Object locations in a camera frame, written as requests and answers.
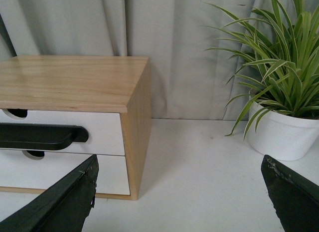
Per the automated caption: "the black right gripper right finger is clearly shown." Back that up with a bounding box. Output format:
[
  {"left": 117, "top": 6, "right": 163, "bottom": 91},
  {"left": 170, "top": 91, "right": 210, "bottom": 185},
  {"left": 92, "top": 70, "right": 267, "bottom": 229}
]
[{"left": 261, "top": 155, "right": 319, "bottom": 232}]

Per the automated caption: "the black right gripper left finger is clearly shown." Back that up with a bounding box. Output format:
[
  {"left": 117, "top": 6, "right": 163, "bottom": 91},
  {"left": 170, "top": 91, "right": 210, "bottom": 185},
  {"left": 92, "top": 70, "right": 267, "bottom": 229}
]
[{"left": 0, "top": 155, "right": 99, "bottom": 232}]

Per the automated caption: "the white drawer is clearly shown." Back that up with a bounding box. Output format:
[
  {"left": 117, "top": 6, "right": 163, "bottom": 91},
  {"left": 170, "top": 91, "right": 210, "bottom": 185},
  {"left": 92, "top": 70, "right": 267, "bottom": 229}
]
[
  {"left": 0, "top": 109, "right": 125, "bottom": 156},
  {"left": 0, "top": 150, "right": 130, "bottom": 195}
]

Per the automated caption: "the wooden drawer cabinet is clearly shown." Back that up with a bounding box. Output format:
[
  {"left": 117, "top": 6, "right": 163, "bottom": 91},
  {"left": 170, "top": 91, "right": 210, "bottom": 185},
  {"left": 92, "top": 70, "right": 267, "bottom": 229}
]
[{"left": 0, "top": 55, "right": 152, "bottom": 200}]

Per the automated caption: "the white plant pot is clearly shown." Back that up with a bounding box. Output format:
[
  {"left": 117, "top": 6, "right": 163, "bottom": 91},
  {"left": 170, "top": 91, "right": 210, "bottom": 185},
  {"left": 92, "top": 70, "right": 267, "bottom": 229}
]
[{"left": 245, "top": 102, "right": 319, "bottom": 161}]

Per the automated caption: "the green spider plant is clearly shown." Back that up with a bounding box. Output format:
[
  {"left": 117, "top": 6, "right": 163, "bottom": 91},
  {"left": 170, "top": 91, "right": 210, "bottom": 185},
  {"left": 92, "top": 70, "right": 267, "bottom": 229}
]
[{"left": 202, "top": 0, "right": 319, "bottom": 143}]

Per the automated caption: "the grey curtain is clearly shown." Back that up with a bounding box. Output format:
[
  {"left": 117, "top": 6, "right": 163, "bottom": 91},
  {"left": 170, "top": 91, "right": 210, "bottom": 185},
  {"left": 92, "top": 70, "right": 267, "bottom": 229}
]
[{"left": 0, "top": 0, "right": 271, "bottom": 120}]

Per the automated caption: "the black drawer handle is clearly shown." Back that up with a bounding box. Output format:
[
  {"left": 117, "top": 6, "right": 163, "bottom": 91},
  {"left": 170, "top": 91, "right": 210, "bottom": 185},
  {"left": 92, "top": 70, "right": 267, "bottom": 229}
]
[{"left": 0, "top": 123, "right": 89, "bottom": 151}]

